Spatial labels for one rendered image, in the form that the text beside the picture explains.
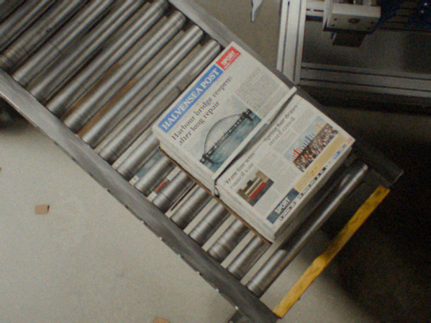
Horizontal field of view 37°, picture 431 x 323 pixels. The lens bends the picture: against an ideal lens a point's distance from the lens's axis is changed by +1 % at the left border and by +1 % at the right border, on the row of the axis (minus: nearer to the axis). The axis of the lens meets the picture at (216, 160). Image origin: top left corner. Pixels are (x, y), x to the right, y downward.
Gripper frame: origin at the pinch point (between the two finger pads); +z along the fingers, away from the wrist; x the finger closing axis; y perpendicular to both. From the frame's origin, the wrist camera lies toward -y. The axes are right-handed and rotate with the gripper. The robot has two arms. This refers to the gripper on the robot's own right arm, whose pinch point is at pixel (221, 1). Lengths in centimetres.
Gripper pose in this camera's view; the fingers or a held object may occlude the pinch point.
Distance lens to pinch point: 135.7
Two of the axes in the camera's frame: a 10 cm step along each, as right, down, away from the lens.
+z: -5.3, 8.2, -2.2
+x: -8.4, -5.4, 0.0
